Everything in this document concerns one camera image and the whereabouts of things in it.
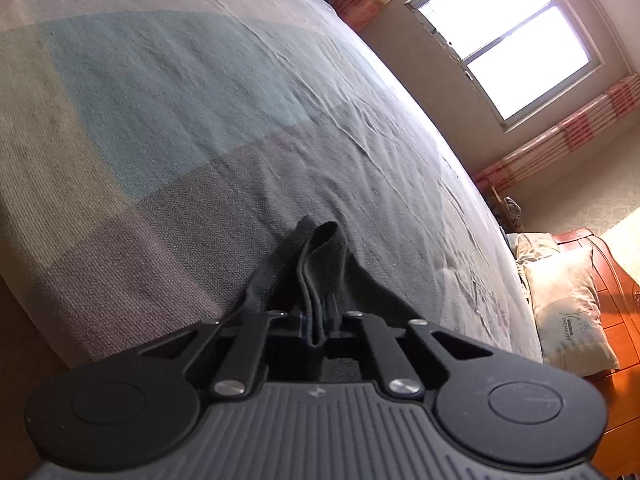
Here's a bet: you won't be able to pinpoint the large beige printed pillow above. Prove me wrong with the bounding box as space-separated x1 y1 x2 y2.
520 245 621 378

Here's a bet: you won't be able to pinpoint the dark grey pants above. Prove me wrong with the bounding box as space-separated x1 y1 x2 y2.
227 215 418 386

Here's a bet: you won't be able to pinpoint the wooden nightstand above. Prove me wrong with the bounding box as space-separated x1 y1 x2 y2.
487 180 508 221

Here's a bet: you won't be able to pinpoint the window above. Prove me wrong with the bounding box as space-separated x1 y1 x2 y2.
405 0 608 133

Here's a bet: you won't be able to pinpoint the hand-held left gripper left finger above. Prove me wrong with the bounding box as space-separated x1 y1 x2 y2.
137 310 306 402

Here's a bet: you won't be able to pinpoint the grey patterned cloth bundle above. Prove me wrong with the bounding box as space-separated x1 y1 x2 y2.
502 196 526 233

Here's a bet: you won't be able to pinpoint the small beige pillow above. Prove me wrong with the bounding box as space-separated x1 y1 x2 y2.
505 231 556 266

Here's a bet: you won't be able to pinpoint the wooden headboard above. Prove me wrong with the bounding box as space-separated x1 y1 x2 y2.
552 227 640 441

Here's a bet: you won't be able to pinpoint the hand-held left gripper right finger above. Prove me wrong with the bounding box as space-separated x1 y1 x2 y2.
322 295 495 402

